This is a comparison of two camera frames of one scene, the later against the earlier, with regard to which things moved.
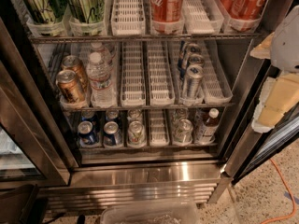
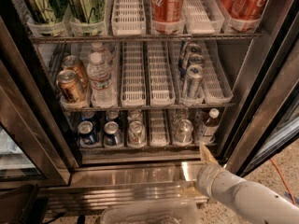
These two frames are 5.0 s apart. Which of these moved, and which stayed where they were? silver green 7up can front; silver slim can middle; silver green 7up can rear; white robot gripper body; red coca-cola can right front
Moved: white robot gripper body
Stayed: silver green 7up can front; silver slim can middle; silver green 7up can rear; red coca-cola can right front
